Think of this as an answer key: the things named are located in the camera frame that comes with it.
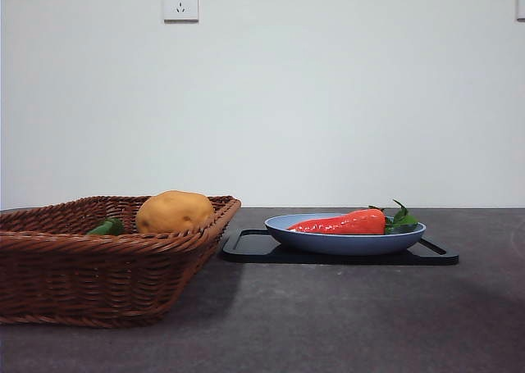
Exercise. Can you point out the orange carrot with green leaves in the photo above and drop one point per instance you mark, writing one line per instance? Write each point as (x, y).
(348, 223)

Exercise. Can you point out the light blue round plate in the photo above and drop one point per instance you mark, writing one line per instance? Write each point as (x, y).
(344, 244)

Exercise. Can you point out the black rectangular tray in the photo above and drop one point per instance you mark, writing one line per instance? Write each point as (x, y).
(246, 248)

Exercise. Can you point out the yellow-brown potato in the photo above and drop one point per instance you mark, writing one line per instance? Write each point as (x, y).
(172, 211)

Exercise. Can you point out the green chili pepper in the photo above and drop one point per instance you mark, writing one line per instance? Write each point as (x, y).
(107, 226)

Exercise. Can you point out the brown wicker basket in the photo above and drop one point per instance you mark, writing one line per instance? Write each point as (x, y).
(82, 274)

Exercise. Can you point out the white wall power socket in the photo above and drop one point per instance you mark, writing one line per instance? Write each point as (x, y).
(180, 2)

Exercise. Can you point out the white wall plate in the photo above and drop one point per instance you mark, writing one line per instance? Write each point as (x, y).
(521, 2)

